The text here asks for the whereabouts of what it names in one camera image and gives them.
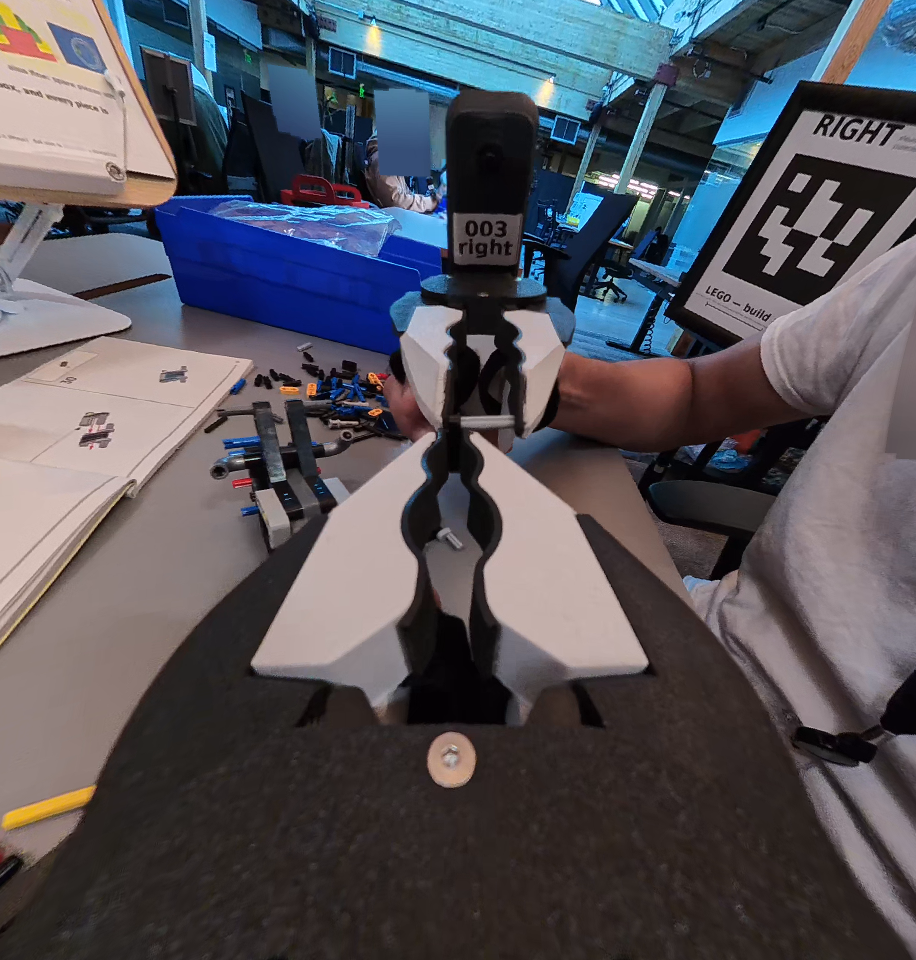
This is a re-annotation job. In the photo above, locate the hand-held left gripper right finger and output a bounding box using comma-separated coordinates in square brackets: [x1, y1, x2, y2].
[446, 431, 650, 706]

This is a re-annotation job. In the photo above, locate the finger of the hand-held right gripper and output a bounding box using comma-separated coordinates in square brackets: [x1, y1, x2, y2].
[398, 306, 468, 435]
[495, 306, 567, 441]

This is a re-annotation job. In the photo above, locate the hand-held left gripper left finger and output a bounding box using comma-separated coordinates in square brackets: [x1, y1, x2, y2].
[249, 432, 459, 708]

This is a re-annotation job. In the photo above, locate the person's right forearm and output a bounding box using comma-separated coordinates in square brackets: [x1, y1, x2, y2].
[570, 330, 793, 455]

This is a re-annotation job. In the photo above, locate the pile of small lego pins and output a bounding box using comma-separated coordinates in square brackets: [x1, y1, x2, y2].
[251, 341, 422, 440]

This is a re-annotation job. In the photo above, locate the partly built lego model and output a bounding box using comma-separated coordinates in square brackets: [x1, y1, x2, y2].
[209, 399, 354, 552]

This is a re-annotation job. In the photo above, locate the yellow lego axle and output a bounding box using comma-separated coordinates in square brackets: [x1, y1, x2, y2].
[0, 785, 98, 831]

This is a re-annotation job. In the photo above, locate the person's right hand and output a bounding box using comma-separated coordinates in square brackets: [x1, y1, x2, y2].
[383, 352, 581, 455]

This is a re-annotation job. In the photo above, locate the blue plastic storage bin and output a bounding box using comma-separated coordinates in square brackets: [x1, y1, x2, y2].
[154, 196, 444, 355]

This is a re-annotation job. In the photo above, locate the red plastic basket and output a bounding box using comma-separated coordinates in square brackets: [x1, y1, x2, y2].
[280, 174, 371, 210]

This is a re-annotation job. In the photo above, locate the black office chair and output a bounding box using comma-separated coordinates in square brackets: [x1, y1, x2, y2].
[647, 480, 778, 580]

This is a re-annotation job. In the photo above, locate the clear plastic bag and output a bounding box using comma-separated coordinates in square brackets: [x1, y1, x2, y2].
[209, 198, 403, 260]

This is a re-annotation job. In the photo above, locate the white instruction booklet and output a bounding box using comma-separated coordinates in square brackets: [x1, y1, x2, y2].
[0, 336, 255, 672]

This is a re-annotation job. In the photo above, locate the framed black white marker poster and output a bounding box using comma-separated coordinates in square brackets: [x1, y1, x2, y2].
[664, 81, 916, 348]

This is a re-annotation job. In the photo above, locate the board with printed sheet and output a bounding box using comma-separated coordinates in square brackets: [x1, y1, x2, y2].
[0, 0, 178, 207]

